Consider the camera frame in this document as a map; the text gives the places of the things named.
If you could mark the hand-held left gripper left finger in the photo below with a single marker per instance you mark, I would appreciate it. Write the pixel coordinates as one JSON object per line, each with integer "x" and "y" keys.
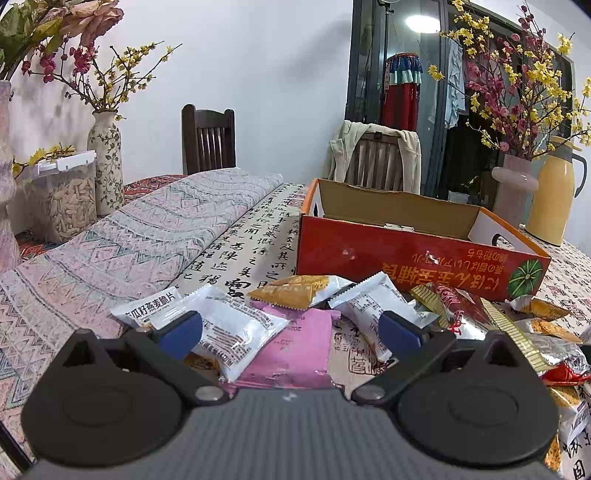
{"x": 182, "y": 330}

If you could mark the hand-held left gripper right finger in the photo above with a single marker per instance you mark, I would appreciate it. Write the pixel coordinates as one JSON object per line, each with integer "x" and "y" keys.
{"x": 399, "y": 332}

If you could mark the gold striped snack packet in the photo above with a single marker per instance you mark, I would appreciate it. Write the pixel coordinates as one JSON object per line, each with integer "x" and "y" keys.
{"x": 427, "y": 300}

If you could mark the red silver snack packet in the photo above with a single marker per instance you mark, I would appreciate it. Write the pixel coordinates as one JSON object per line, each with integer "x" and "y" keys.
{"x": 461, "y": 314}

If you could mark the red cardboard box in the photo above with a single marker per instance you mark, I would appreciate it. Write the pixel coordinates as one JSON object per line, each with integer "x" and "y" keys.
{"x": 369, "y": 254}

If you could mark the pink snack packet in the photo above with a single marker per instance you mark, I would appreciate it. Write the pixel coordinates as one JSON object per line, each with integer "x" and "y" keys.
{"x": 295, "y": 350}

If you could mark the orange white cookie snack packet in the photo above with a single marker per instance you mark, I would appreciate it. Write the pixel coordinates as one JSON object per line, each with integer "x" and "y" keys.
{"x": 295, "y": 288}

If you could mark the pile of assorted snack packets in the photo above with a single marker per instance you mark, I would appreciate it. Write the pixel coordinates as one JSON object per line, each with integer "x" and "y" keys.
{"x": 531, "y": 341}

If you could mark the folded pastel patterned cloth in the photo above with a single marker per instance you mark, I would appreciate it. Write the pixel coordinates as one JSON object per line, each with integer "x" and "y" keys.
{"x": 115, "y": 258}

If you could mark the small white container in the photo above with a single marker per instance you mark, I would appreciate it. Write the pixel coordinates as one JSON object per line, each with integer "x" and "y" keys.
{"x": 461, "y": 197}

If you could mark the wooden slat chair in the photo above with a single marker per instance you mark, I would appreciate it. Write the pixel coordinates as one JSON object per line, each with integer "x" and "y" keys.
{"x": 376, "y": 161}

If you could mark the clear seed container white lid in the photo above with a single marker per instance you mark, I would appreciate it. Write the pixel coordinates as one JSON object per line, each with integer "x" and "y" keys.
{"x": 64, "y": 203}

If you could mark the floral ceramic vase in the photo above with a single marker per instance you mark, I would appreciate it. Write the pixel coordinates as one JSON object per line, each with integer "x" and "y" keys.
{"x": 107, "y": 161}

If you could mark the chair draped with beige jacket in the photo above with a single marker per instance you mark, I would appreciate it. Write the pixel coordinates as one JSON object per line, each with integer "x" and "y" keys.
{"x": 341, "y": 152}

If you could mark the dark wooden chair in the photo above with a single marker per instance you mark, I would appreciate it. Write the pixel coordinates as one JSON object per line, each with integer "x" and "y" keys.
{"x": 207, "y": 138}

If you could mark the yellow thermos jug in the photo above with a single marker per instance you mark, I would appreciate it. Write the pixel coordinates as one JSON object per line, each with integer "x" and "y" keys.
{"x": 551, "y": 198}

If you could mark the tall pink mottled vase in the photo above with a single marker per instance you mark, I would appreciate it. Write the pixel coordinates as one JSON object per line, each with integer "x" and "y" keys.
{"x": 7, "y": 207}

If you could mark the red blue hanging garment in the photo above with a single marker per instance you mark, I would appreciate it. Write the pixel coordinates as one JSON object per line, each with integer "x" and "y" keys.
{"x": 399, "y": 106}

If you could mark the yellow flower sprig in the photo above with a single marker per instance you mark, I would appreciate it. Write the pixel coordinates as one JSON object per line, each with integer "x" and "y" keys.
{"x": 39, "y": 154}

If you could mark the light blue hanging clothes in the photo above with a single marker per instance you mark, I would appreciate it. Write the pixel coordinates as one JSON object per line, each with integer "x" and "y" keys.
{"x": 455, "y": 92}

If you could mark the large pink yellow blossom branches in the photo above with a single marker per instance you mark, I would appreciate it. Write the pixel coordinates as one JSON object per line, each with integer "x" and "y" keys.
{"x": 531, "y": 92}

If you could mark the thin pink yellow blossom branches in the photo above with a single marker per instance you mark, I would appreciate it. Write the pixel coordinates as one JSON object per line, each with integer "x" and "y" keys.
{"x": 83, "y": 57}

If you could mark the dark glass door frame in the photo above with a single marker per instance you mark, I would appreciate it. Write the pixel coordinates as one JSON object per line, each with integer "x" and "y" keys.
{"x": 355, "y": 69}

